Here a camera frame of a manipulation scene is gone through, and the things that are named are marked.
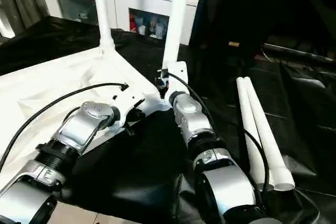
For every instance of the long black bar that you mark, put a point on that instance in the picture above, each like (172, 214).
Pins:
(299, 51)

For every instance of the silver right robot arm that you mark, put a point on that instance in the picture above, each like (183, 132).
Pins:
(205, 145)

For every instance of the black case with yellow label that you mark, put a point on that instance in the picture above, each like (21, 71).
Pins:
(273, 3)

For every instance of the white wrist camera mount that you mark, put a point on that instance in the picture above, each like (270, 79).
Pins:
(176, 80)
(128, 102)

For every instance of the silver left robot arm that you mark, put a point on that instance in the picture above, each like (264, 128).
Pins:
(68, 140)

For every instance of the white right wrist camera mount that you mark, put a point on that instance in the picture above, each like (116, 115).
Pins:
(176, 80)

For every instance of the white plastic table leg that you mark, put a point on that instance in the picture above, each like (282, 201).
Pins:
(102, 9)
(177, 19)
(251, 129)
(268, 135)

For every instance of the black mat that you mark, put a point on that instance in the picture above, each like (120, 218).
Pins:
(131, 171)

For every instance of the white plastic table top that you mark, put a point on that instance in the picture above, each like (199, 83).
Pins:
(52, 93)

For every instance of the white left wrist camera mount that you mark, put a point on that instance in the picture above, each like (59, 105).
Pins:
(128, 102)

